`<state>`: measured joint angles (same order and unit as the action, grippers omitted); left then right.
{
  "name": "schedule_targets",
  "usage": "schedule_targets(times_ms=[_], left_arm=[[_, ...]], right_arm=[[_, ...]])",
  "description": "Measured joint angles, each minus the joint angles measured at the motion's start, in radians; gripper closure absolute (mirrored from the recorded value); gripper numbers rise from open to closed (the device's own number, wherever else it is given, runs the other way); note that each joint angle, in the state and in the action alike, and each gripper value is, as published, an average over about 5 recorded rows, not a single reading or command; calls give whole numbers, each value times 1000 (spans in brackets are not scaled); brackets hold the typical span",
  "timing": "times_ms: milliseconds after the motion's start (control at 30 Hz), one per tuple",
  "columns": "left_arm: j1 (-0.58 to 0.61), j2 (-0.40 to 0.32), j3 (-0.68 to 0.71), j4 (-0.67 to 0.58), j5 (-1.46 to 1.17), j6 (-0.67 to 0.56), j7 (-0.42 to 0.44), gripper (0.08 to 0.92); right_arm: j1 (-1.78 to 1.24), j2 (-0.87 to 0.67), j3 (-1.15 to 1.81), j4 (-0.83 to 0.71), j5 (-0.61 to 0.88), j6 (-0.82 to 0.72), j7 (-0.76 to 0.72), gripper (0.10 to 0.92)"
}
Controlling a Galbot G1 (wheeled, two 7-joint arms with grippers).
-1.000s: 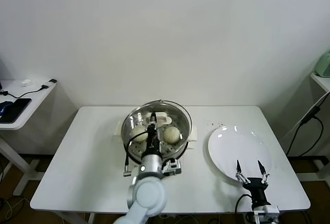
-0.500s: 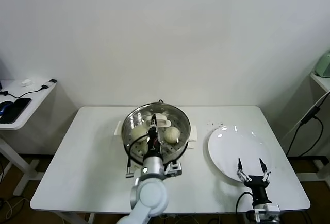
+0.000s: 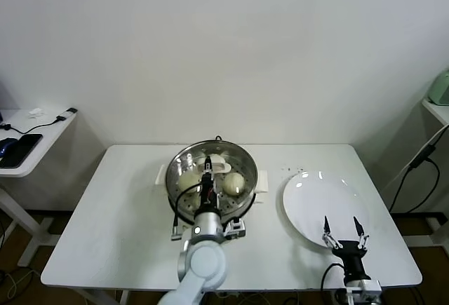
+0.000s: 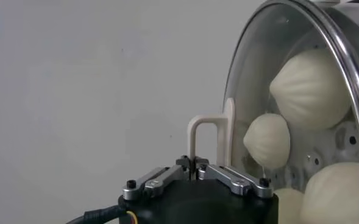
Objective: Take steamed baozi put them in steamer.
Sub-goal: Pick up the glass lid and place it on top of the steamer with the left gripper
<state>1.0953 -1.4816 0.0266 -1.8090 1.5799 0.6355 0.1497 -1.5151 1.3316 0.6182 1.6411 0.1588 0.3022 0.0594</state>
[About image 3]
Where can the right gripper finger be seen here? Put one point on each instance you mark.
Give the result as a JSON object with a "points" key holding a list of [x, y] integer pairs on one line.
{"points": [[363, 240], [328, 236]]}

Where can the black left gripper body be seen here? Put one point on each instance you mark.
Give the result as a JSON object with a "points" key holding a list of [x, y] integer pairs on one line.
{"points": [[207, 196]]}

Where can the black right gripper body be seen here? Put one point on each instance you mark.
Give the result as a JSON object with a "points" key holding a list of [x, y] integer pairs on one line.
{"points": [[352, 254]]}

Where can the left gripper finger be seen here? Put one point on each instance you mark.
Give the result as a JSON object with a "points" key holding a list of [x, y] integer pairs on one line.
{"points": [[207, 178], [208, 163]]}

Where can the white steamed baozi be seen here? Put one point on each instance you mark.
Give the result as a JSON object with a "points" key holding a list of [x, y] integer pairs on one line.
{"points": [[187, 180], [233, 183]]}

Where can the steel steamer basket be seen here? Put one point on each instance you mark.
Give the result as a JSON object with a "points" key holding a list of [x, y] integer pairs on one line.
{"points": [[263, 179]]}

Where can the white round plate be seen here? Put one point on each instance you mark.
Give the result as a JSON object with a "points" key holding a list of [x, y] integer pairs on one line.
{"points": [[326, 196]]}

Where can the black power adapter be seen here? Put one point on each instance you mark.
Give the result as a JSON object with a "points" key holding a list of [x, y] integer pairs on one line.
{"points": [[421, 156]]}

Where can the white shelf table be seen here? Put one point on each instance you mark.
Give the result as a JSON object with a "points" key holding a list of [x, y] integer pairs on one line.
{"points": [[436, 108]]}

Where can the mint green appliance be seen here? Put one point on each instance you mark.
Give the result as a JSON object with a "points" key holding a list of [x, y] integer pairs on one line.
{"points": [[440, 89]]}

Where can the white side table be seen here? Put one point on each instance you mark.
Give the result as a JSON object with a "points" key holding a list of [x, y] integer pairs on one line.
{"points": [[42, 122]]}

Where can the small white object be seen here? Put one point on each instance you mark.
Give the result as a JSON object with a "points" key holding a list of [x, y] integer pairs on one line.
{"points": [[35, 112]]}

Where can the black phone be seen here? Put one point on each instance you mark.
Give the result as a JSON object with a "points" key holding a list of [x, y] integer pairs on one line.
{"points": [[22, 147]]}

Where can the blue computer mouse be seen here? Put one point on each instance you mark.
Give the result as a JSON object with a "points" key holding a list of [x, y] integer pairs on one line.
{"points": [[7, 145]]}

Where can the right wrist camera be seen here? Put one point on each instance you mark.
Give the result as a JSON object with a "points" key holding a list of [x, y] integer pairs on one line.
{"points": [[365, 289]]}

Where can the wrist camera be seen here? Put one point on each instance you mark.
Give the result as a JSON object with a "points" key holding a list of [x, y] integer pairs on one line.
{"points": [[365, 289], [236, 228]]}

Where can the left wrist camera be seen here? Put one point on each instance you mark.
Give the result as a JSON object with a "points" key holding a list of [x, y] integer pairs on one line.
{"points": [[236, 228]]}

